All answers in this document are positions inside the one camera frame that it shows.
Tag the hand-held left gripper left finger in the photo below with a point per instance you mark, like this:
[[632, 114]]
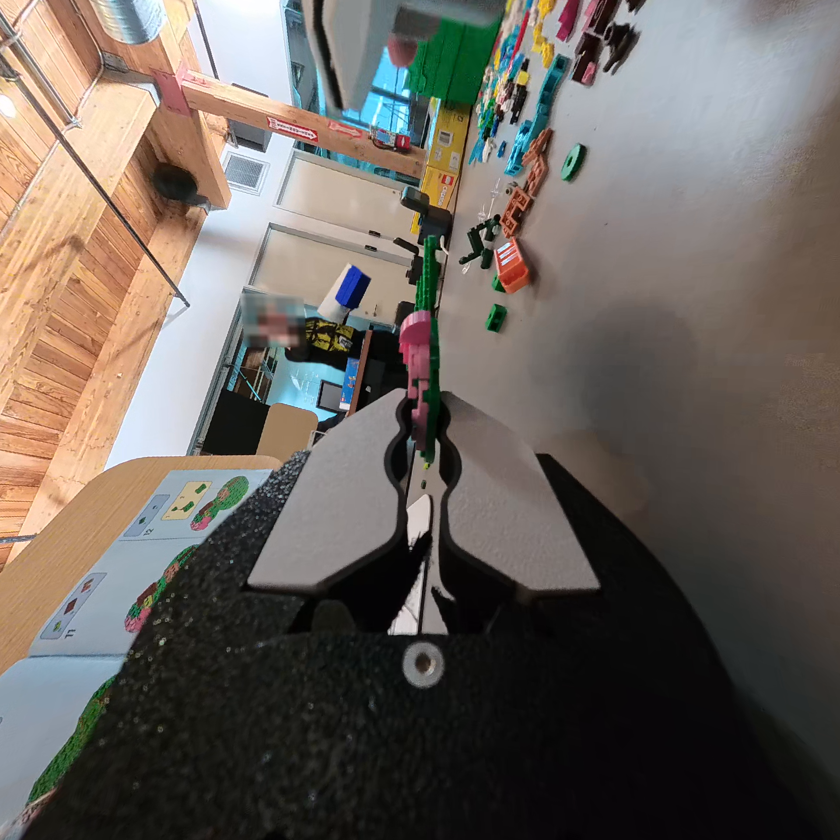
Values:
[[328, 512]]

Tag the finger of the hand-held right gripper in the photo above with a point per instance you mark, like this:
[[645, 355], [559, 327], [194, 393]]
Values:
[[358, 52], [453, 10]]

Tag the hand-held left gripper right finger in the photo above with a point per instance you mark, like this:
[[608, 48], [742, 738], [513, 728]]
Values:
[[512, 518]]

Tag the green lego plate stack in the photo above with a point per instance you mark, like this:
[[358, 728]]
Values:
[[459, 59]]

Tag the green and pink lego model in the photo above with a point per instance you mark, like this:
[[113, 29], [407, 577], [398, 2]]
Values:
[[417, 348]]

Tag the pile of colourful lego pieces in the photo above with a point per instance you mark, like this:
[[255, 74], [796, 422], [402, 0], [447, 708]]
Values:
[[518, 85]]

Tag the green round lego piece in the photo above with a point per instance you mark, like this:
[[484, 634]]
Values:
[[572, 163]]

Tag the small green lego brick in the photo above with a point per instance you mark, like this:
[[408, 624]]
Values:
[[496, 318]]

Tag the dark green lego figure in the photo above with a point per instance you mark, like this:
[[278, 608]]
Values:
[[482, 243]]

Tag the lego instruction booklet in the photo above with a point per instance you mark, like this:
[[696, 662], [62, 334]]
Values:
[[98, 590]]

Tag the orange lego brick white stripes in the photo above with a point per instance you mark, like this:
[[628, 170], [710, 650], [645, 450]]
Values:
[[515, 269]]

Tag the light wooden panel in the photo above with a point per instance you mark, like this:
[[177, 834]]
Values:
[[285, 430]]

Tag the yellow cardboard box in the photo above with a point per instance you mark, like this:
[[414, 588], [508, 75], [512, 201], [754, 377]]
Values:
[[449, 134], [441, 187]]

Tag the black cabinet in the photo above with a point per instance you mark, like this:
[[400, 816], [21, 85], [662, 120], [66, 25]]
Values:
[[233, 420]]

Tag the blue and white box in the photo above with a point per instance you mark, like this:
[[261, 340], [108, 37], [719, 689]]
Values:
[[351, 285]]

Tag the light wooden booklet board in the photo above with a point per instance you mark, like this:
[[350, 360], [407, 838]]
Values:
[[59, 525]]

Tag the thin metal rod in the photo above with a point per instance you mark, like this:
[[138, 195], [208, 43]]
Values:
[[124, 213]]

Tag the metal conduit pipe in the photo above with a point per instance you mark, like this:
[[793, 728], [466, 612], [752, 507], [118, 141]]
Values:
[[39, 72]]

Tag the white wall vent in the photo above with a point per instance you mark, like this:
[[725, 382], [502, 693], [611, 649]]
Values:
[[246, 172]]

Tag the orange-brown lego frame piece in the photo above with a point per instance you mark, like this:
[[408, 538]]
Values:
[[538, 164], [515, 213]]

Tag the red metal beam bracket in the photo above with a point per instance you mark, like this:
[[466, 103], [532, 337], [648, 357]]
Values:
[[170, 92]]

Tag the corrugated metal duct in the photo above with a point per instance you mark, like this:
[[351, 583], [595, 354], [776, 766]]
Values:
[[128, 19]]

